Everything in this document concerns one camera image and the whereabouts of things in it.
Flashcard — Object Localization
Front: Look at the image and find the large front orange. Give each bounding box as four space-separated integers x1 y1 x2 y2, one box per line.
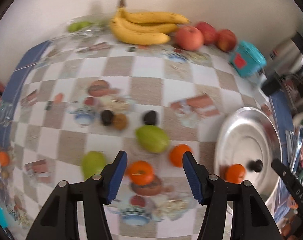
224 164 246 184

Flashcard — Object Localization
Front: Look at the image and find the dark plum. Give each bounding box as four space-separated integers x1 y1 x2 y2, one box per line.
248 159 264 173
100 109 114 126

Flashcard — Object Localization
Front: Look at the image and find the green mango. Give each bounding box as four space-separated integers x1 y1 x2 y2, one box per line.
81 151 107 180
135 125 170 154

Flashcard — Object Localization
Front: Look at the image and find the orange with stem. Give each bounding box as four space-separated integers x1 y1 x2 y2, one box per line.
126 160 155 186

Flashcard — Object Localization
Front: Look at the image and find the small orange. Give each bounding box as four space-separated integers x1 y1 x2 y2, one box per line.
169 144 193 167

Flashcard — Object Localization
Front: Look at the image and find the brown fruit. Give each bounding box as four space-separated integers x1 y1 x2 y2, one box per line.
112 114 128 131

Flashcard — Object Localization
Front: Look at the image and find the dark avocado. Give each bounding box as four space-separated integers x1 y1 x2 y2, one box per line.
143 110 158 126

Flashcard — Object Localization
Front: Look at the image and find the clear container with green fruits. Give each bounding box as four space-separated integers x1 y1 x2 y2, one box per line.
51 18 108 40

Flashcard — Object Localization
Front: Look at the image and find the silver metal plate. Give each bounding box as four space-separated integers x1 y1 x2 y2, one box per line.
214 107 282 204

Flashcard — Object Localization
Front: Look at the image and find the clear container with orange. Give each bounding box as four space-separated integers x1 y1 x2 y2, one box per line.
0 147 13 206

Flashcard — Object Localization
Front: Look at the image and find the black power adapter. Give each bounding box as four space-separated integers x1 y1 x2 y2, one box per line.
261 73 283 96

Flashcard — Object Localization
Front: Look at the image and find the patterned tablecloth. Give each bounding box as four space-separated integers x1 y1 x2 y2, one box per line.
0 34 269 239

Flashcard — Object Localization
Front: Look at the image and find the glass mug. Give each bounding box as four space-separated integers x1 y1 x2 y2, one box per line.
0 99 13 128

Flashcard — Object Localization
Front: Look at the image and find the steel kettle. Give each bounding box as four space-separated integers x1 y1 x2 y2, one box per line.
264 32 303 78

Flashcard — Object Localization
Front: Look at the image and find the teal plastic box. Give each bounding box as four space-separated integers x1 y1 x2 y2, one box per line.
230 41 266 77

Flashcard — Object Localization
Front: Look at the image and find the right red apple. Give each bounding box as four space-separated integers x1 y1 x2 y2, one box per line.
215 29 237 53

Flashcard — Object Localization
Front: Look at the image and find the red apple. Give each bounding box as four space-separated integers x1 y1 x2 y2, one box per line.
175 25 203 51
215 29 237 53
195 22 218 46

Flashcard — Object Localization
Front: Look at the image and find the middle red apple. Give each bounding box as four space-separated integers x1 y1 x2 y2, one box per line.
195 22 218 46

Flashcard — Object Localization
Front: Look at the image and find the front red apple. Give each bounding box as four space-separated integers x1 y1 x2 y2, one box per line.
175 25 203 51

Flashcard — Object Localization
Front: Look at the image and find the yellow banana bunch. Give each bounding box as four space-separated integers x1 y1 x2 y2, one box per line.
109 0 189 46

